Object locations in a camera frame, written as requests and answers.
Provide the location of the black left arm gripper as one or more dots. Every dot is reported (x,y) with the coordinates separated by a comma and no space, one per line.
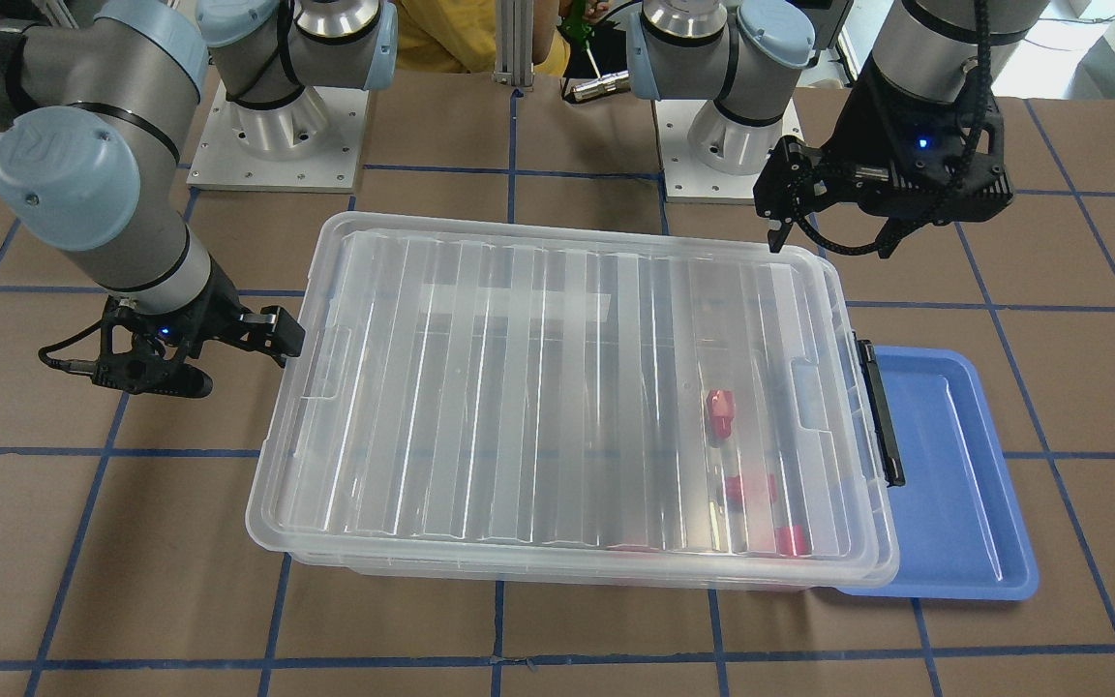
(860,126)

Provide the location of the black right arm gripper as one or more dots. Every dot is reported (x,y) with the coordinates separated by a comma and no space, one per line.
(216,298)

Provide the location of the red block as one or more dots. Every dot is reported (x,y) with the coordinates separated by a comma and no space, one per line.
(720,412)
(792,542)

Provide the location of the clear plastic box lid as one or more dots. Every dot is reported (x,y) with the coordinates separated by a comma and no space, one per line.
(481,383)

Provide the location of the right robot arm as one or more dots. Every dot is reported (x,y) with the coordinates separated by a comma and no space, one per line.
(92,121)

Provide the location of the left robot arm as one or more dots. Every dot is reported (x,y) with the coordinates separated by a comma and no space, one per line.
(930,70)

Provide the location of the clear plastic storage box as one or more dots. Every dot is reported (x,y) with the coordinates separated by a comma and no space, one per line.
(684,571)

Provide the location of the person in yellow shirt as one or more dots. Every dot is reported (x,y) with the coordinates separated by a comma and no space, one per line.
(460,37)

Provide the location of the blue plastic tray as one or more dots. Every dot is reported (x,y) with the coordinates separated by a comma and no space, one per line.
(957,518)

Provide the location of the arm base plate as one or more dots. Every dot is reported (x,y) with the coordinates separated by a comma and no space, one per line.
(313,145)
(708,158)

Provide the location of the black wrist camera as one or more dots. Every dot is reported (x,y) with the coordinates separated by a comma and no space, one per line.
(920,168)

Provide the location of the black box latch handle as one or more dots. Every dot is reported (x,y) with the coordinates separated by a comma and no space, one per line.
(883,428)

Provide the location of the aluminium frame post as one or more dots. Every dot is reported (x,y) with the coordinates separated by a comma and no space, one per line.
(513,64)

